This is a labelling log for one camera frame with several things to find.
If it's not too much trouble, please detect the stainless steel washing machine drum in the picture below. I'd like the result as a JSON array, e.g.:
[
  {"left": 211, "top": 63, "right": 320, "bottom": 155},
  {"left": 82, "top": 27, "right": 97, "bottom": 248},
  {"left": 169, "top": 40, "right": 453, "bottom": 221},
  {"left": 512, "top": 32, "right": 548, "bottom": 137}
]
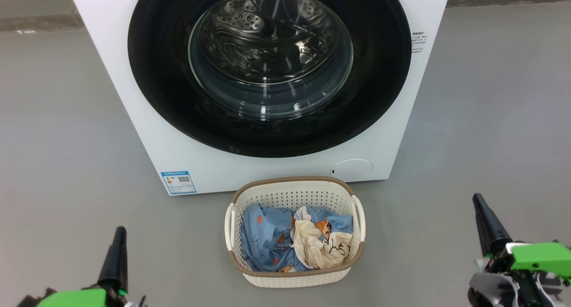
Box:
[{"left": 196, "top": 0, "right": 353, "bottom": 87}]

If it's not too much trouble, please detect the black round glass washer door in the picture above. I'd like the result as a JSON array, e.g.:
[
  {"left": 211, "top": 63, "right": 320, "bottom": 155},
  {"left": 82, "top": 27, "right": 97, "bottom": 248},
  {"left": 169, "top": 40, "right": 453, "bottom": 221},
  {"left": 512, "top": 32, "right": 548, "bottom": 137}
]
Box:
[{"left": 127, "top": 0, "right": 412, "bottom": 158}]

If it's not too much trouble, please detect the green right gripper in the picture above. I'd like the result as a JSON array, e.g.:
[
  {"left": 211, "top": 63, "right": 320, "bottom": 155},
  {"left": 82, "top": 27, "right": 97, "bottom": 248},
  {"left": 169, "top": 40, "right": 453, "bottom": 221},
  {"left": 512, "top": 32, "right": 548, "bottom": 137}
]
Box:
[{"left": 468, "top": 193, "right": 571, "bottom": 307}]

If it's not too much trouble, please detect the white front-load washing machine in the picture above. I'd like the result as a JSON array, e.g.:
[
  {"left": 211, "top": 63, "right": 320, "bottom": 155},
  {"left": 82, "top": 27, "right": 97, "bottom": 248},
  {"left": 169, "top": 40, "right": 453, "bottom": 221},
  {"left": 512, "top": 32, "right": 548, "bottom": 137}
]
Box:
[{"left": 67, "top": 0, "right": 452, "bottom": 196}]

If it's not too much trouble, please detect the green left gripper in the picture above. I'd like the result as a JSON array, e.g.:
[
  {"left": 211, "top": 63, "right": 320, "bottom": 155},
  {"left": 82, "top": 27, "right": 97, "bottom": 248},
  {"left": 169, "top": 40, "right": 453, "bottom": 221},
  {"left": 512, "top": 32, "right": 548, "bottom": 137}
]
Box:
[{"left": 16, "top": 227, "right": 148, "bottom": 307}]

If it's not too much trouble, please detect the cream basket with brown rim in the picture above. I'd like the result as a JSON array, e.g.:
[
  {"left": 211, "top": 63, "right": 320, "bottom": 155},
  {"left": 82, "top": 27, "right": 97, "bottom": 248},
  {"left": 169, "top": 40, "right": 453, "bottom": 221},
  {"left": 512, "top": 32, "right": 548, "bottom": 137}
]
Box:
[{"left": 224, "top": 177, "right": 366, "bottom": 288}]

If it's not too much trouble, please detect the blue cartoon print garment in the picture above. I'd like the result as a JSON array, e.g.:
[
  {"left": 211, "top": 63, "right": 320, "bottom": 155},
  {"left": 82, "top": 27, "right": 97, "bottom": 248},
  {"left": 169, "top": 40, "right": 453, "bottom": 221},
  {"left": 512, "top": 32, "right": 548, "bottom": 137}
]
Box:
[{"left": 241, "top": 203, "right": 354, "bottom": 273}]

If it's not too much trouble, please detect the round white filter cover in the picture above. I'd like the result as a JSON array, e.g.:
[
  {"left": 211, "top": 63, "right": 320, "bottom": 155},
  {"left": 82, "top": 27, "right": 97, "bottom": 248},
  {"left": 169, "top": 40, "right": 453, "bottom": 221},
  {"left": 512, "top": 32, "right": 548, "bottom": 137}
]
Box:
[{"left": 330, "top": 159, "right": 373, "bottom": 181}]

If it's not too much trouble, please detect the cream garment with black print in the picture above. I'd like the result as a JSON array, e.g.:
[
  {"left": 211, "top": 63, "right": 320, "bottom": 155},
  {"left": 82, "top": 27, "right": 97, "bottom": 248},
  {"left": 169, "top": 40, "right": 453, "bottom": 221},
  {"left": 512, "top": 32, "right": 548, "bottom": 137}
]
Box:
[{"left": 292, "top": 206, "right": 354, "bottom": 270}]

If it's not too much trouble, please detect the blue energy label sticker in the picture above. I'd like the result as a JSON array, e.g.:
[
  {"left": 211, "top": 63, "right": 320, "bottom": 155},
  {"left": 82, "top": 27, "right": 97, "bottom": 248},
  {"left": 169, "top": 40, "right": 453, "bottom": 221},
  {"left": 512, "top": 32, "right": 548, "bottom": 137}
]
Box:
[{"left": 161, "top": 170, "right": 197, "bottom": 195}]

